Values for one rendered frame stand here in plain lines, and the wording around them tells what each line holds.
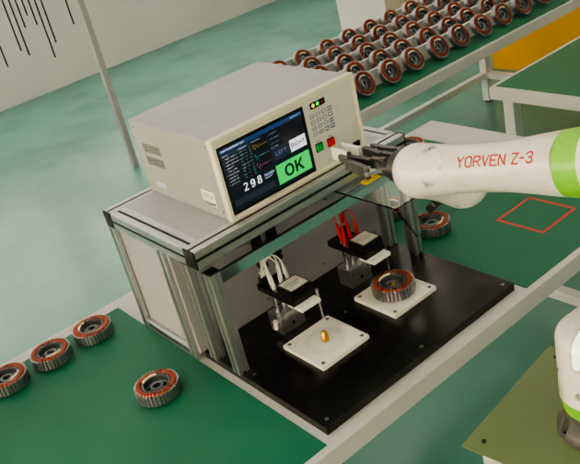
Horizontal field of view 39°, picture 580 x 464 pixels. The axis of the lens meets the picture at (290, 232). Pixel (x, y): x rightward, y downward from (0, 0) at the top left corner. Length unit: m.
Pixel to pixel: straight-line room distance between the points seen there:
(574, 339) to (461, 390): 1.48
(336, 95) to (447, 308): 0.59
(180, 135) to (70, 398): 0.73
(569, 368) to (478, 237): 0.86
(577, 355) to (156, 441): 0.93
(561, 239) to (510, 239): 0.13
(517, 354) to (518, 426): 1.40
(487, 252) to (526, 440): 0.72
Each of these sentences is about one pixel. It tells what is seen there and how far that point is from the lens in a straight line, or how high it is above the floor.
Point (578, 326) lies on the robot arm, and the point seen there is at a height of 1.00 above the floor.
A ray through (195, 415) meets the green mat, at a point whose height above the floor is 0.75.
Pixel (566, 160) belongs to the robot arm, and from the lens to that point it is 1.34.
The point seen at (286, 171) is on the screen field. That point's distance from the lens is 1.93.
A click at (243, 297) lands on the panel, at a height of 0.84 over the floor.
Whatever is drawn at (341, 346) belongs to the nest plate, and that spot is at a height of 0.78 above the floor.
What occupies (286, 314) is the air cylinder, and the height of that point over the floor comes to 0.82.
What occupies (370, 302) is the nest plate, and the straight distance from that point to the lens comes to 2.08.
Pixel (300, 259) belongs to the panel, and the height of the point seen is 0.85.
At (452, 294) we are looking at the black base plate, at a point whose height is 0.77.
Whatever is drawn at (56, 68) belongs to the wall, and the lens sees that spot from 8.44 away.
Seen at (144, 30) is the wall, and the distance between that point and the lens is 8.84.
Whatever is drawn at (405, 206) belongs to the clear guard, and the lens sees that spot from 1.89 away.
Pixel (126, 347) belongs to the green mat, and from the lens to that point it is 2.25.
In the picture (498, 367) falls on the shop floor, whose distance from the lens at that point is 3.06.
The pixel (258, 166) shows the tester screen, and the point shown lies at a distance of 1.88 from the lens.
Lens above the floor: 1.92
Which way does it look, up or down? 27 degrees down
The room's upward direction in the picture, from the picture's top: 14 degrees counter-clockwise
